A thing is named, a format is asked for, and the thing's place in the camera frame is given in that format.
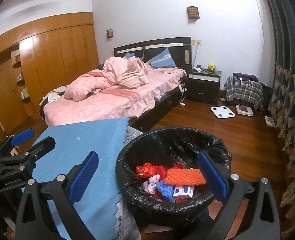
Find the pile of light clothes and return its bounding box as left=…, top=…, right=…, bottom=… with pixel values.
left=40, top=85, right=68, bottom=105

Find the black bin with plastic liner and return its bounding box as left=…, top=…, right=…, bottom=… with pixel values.
left=116, top=127, right=231, bottom=227

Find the blue patterned pillow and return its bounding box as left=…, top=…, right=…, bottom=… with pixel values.
left=149, top=47, right=176, bottom=69

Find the plaid cloth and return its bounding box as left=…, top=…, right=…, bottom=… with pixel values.
left=224, top=76, right=263, bottom=110

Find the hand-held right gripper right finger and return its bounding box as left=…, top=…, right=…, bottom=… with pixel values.
left=195, top=150, right=281, bottom=240

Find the wooden wardrobe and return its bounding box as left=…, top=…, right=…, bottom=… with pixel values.
left=0, top=12, right=100, bottom=130

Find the orange knitted cloth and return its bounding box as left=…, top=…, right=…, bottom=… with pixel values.
left=165, top=168, right=206, bottom=186

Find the large wooden wall lamp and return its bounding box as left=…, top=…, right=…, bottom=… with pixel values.
left=187, top=6, right=200, bottom=22

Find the dark green patterned curtain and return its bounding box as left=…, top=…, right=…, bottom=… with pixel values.
left=259, top=0, right=295, bottom=240

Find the dark folded garment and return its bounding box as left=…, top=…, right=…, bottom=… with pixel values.
left=233, top=72, right=258, bottom=82

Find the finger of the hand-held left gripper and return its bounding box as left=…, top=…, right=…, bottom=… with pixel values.
left=20, top=137, right=56, bottom=165
left=0, top=128, right=35, bottom=153

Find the blue plastic glove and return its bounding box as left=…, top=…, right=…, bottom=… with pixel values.
left=157, top=180, right=175, bottom=202

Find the pink duvet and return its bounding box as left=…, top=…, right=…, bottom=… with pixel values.
left=64, top=56, right=150, bottom=102

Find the white and blue cloth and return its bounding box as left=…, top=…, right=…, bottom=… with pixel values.
left=173, top=184, right=194, bottom=198

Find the bed with pink bedding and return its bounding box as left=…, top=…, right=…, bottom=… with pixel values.
left=40, top=37, right=192, bottom=133

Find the blue tablecloth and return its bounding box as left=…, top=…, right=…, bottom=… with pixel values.
left=20, top=117, right=129, bottom=240

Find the dark nightstand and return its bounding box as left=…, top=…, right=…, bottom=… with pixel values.
left=187, top=68, right=222, bottom=105

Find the red plastic wrapper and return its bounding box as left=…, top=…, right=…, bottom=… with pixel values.
left=136, top=163, right=155, bottom=178

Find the white bathroom scale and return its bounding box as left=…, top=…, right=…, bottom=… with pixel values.
left=210, top=106, right=235, bottom=119

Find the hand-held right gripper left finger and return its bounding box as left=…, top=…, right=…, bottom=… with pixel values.
left=16, top=151, right=100, bottom=240

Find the white pink sock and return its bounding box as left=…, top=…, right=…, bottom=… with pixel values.
left=142, top=174, right=161, bottom=194

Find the white scale with red centre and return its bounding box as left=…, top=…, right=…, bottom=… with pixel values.
left=235, top=104, right=254, bottom=117

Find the pink bedsheet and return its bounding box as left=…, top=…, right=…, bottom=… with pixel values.
left=43, top=67, right=187, bottom=127

